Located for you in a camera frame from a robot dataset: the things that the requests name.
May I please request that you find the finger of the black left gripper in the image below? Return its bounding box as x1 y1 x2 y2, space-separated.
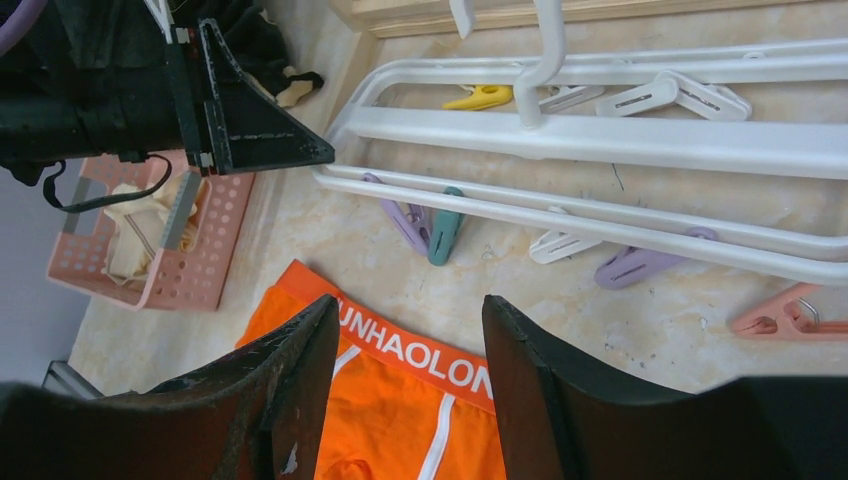
198 19 336 175

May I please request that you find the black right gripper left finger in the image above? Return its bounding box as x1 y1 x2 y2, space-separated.
1 295 339 479

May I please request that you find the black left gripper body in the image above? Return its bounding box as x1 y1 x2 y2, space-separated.
1 1 199 186

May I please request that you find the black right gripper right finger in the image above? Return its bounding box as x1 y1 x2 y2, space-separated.
482 295 847 479

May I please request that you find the orange underwear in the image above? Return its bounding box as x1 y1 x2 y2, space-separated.
238 260 506 479

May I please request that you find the white multi-clip hanger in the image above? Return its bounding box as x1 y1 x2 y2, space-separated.
312 1 847 286

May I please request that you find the black floral blanket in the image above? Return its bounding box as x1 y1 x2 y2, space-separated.
224 1 325 109

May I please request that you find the beige cloth in basket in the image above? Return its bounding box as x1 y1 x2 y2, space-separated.
102 174 185 286

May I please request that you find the pink plastic basket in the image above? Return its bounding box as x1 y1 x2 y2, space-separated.
47 151 255 311

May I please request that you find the purple clothes peg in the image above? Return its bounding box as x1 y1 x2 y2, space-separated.
594 246 689 290
378 198 432 257

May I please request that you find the white clothes peg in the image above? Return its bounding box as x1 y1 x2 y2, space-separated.
528 230 602 265

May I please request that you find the teal clothes peg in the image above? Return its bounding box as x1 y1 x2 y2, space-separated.
427 210 465 266

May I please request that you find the yellow clothes peg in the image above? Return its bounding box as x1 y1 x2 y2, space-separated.
441 85 513 111

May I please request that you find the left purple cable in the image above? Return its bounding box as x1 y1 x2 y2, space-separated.
0 0 49 58

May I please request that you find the wooden drying rack frame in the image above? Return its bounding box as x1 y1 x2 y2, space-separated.
321 0 823 134

